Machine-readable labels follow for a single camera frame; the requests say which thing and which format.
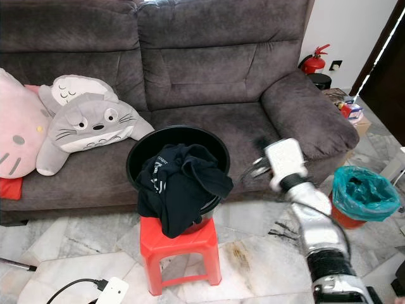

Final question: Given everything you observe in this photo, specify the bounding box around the black plastic bucket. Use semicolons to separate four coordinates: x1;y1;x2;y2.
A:
125;125;230;216

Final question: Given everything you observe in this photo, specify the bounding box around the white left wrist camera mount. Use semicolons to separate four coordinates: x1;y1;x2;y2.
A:
95;276;129;304

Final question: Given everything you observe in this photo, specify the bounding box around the black garment white print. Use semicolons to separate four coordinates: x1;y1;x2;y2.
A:
136;144;235;239

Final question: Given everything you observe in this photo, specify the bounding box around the small black round bin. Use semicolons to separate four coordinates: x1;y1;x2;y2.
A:
307;73;333;91

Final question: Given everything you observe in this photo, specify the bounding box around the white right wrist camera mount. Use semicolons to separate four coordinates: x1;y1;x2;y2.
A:
263;138;308;191

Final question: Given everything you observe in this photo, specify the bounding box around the dark grey fabric sofa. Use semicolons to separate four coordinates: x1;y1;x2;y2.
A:
0;0;360;225

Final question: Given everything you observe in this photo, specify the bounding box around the teal bag trash bin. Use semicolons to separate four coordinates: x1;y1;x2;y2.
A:
329;165;401;230

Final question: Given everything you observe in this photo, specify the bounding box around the red plastic stool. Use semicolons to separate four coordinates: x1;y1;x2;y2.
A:
139;215;222;296

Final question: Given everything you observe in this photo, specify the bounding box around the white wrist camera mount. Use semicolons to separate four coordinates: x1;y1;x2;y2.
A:
95;276;129;304
263;138;308;191

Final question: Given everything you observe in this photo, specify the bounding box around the red cushion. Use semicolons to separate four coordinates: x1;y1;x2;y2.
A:
0;176;24;201

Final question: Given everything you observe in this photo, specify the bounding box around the dark wooden door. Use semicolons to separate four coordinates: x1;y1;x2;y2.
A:
351;0;405;149

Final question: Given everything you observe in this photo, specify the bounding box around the red fire extinguisher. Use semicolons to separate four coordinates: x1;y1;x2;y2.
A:
299;44;332;75

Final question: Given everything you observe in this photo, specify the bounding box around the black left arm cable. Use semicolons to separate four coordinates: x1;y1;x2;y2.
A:
46;277;107;304

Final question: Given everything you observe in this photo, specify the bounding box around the grey Totoro plush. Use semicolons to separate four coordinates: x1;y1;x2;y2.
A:
36;93;156;177

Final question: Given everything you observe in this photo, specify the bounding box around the pink Hello Kitty plush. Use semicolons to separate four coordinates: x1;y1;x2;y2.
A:
0;68;53;179

